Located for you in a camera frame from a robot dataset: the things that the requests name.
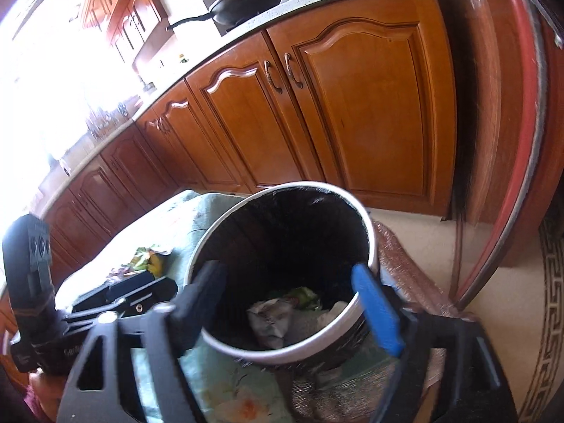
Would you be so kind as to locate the white tissue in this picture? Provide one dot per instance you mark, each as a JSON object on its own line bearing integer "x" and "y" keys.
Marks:
{"x": 328, "y": 315}

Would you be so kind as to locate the person's left forearm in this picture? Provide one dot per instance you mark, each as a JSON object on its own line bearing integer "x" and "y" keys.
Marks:
{"x": 37, "y": 401}

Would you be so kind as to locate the green drink pouch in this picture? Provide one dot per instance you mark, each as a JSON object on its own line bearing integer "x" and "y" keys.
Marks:
{"x": 153, "y": 259}

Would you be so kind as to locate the grey crumpled paper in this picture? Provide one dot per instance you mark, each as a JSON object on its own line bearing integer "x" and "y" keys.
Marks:
{"x": 271, "y": 321}

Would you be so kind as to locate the black wok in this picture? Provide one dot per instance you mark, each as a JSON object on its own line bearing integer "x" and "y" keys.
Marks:
{"x": 249, "y": 2}

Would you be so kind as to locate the white rimmed trash bin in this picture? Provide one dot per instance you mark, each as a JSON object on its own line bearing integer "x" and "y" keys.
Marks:
{"x": 286, "y": 238}

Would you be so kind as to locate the floral turquoise tablecloth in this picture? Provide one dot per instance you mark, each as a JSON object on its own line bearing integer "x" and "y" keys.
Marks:
{"x": 229, "y": 387}

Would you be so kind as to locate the wooden kitchen cabinets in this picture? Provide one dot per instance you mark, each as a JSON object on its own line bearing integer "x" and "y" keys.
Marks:
{"x": 291, "y": 6}

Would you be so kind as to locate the red framed glass door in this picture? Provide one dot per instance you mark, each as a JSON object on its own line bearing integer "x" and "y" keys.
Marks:
{"x": 524, "y": 110}

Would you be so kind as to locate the patterned border rug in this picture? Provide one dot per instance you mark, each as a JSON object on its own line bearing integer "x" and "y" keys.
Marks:
{"x": 548, "y": 317}

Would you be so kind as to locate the coloured drawing paper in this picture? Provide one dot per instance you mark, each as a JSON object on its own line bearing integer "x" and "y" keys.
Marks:
{"x": 121, "y": 272}

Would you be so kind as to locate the wooden wall cabinets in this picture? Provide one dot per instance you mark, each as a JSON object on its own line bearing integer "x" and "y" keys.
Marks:
{"x": 127, "y": 9}

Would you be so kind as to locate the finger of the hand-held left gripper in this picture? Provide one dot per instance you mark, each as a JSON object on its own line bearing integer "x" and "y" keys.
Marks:
{"x": 90, "y": 306}
{"x": 141, "y": 290}

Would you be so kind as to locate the green snack wrapper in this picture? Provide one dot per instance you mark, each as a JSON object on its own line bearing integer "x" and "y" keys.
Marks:
{"x": 302, "y": 296}

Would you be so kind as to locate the wooden cabinet door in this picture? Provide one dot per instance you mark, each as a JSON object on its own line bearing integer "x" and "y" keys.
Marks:
{"x": 189, "y": 145}
{"x": 370, "y": 110}
{"x": 251, "y": 127}
{"x": 141, "y": 163}

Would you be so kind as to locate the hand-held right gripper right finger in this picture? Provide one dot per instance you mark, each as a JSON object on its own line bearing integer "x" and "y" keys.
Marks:
{"x": 376, "y": 313}

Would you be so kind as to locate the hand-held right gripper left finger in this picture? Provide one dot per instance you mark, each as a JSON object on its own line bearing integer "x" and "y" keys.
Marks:
{"x": 207, "y": 299}

